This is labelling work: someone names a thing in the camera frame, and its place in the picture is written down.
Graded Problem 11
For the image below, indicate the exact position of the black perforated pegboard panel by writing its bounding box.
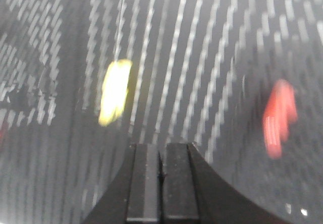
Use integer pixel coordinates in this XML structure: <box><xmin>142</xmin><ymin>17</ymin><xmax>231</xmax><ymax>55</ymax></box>
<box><xmin>1</xmin><ymin>0</ymin><xmax>322</xmax><ymax>223</ymax></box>

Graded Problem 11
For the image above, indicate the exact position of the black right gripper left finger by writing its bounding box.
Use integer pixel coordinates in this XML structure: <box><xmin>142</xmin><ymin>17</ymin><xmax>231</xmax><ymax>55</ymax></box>
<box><xmin>83</xmin><ymin>144</ymin><xmax>159</xmax><ymax>223</ymax></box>

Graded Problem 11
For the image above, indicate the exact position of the yellow toggle switch centre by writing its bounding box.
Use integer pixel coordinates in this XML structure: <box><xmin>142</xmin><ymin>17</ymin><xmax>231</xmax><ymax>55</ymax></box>
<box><xmin>98</xmin><ymin>59</ymin><xmax>132</xmax><ymax>126</ymax></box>

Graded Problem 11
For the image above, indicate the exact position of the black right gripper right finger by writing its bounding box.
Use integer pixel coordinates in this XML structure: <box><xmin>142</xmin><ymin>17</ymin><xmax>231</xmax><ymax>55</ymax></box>
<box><xmin>162</xmin><ymin>143</ymin><xmax>285</xmax><ymax>223</ymax></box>

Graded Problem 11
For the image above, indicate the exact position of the red toggle switch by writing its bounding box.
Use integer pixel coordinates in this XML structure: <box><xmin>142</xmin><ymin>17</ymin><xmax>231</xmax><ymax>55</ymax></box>
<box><xmin>262</xmin><ymin>79</ymin><xmax>298</xmax><ymax>159</ymax></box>

